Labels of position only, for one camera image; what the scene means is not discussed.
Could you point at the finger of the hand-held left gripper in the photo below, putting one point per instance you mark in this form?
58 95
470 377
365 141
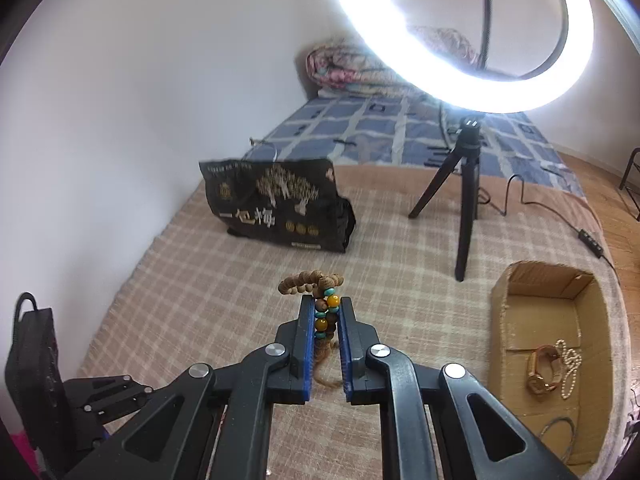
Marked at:
100 400

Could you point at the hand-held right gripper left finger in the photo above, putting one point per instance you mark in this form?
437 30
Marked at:
306 340

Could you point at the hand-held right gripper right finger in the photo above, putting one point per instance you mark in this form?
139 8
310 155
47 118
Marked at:
345 345

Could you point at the cardboard box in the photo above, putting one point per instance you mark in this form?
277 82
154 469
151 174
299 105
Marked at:
520 410

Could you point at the rose gold watch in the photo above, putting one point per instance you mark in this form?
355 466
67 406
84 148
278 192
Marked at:
542 365

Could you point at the black bangle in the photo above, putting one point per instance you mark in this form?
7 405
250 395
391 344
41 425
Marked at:
554 421

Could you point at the pink plaid blanket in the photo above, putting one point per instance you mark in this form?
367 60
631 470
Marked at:
200 270

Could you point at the black snack bag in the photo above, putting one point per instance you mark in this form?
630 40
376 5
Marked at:
270 210

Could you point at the black tripod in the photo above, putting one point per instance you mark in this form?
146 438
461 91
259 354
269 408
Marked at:
467 185

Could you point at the blue checked bed sheet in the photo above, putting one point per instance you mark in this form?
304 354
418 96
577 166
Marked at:
380 130

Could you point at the folded floral quilt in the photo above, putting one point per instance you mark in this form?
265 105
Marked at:
340 70

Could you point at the black clothes rack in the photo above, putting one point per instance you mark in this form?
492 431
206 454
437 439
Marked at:
628 172

